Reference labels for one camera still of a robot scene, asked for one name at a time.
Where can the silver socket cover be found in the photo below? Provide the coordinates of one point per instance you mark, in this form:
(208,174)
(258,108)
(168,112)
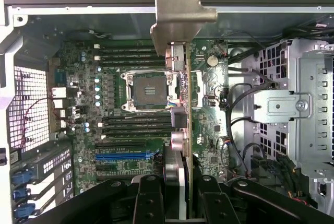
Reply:
(199,88)

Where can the black open PC case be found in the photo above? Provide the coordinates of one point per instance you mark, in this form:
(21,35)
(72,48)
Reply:
(78,2)

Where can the silver CPU socket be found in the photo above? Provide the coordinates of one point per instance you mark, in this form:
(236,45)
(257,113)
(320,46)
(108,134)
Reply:
(150,91)

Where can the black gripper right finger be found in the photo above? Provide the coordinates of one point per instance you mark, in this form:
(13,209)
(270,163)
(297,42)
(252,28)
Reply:
(219,208)

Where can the blue expansion slot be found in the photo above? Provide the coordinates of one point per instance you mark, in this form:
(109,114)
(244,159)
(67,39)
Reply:
(122,156)

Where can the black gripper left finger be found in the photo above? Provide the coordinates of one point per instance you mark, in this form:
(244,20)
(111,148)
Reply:
(148,203)

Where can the round coin cell battery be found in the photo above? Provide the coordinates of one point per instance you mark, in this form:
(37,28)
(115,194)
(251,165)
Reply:
(212,60)

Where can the long black expansion slot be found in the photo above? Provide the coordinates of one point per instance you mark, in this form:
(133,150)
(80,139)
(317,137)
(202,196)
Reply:
(120,146)

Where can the silver metal disk bay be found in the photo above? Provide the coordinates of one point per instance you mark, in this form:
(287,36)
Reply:
(308,77)

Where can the green motherboard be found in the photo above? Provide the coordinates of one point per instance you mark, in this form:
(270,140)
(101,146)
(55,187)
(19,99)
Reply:
(208,130)

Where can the short black expansion slot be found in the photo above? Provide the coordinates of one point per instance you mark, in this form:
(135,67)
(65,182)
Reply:
(114,176)

